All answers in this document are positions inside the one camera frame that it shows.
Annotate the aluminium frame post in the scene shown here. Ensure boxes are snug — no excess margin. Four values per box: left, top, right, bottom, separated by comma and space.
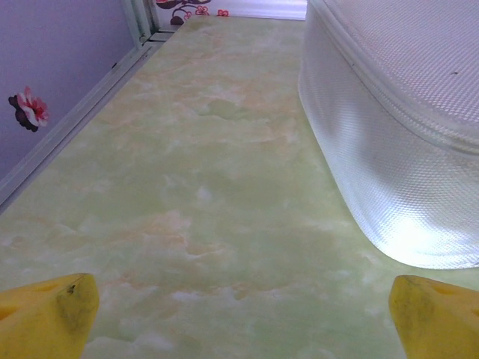
119, 0, 160, 48

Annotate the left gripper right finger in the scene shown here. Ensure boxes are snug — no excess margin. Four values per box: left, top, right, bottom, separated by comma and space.
388, 274, 479, 359

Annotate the white zip pouch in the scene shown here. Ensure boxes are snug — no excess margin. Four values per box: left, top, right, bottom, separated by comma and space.
297, 0, 479, 270

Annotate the aluminium table edge rail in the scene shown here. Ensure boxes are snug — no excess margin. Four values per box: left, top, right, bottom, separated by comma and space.
0, 35, 177, 216

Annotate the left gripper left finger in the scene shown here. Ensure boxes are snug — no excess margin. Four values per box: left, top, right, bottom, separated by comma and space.
0, 272, 100, 359

